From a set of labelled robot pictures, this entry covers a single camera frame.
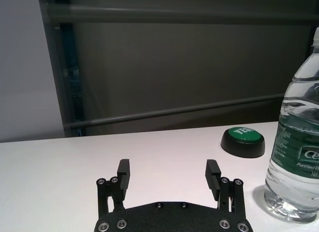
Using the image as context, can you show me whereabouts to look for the dark blue vertical post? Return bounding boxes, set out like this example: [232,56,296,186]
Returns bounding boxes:
[53,23,86,137]

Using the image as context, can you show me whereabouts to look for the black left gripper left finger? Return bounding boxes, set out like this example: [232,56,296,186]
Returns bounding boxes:
[96,159,131,217]

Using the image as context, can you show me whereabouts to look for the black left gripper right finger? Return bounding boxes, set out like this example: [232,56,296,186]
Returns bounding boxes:
[204,159,247,217]

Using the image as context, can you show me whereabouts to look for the thick grey horizontal rail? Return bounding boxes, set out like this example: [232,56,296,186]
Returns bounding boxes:
[46,4,319,25]

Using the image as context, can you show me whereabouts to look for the clear water bottle green label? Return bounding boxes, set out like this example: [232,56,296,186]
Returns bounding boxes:
[263,26,319,224]

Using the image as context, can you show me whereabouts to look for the thin grey horizontal rail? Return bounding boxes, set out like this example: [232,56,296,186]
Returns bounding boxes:
[66,93,287,130]

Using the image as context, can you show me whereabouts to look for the green YES button black base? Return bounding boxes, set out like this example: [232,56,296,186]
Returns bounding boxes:
[220,127,266,158]

